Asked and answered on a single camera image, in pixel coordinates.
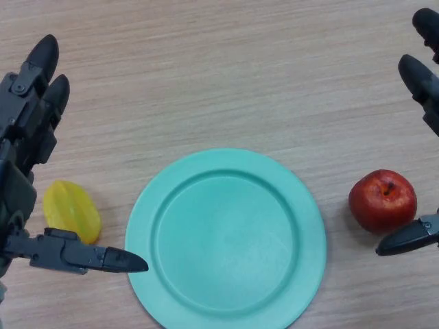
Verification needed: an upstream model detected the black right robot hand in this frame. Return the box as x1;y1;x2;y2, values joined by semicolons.
375;7;439;257

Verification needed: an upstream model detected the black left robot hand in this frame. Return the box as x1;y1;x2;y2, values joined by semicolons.
0;34;150;280

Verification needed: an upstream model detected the red apple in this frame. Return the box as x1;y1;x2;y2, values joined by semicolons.
348;169;418;236

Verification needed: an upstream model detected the green round plate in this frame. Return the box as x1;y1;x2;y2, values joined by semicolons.
125;147;327;329

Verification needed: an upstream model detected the yellow starfruit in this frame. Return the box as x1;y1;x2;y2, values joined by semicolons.
43;180;103;245

